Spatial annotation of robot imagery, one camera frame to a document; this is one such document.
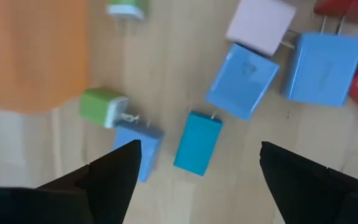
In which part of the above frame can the blue wall charger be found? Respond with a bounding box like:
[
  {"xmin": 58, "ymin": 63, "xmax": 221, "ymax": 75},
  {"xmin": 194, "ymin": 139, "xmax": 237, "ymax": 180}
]
[
  {"xmin": 112, "ymin": 121, "xmax": 165, "ymax": 184},
  {"xmin": 205, "ymin": 43, "xmax": 281, "ymax": 121},
  {"xmin": 283, "ymin": 15, "xmax": 358, "ymax": 108}
]

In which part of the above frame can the red wall charger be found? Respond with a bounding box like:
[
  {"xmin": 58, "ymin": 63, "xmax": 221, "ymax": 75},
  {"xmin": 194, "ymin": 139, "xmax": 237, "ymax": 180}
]
[{"xmin": 314, "ymin": 0, "xmax": 358, "ymax": 25}]

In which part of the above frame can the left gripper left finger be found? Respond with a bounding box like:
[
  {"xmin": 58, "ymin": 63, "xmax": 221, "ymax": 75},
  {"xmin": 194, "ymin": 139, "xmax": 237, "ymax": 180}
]
[{"xmin": 37, "ymin": 139, "xmax": 142, "ymax": 224}]

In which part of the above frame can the teal wall charger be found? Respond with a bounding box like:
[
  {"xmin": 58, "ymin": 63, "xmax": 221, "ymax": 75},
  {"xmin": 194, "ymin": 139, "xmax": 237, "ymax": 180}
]
[{"xmin": 173, "ymin": 110, "xmax": 224, "ymax": 177}]

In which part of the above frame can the translucent orange bin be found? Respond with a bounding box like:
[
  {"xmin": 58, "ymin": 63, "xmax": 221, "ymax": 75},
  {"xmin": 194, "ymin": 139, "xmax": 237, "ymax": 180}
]
[{"xmin": 0, "ymin": 0, "xmax": 90, "ymax": 114}]

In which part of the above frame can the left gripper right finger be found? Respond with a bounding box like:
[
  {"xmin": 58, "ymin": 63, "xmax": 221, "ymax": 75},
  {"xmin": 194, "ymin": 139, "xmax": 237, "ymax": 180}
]
[{"xmin": 259, "ymin": 141, "xmax": 358, "ymax": 224}]

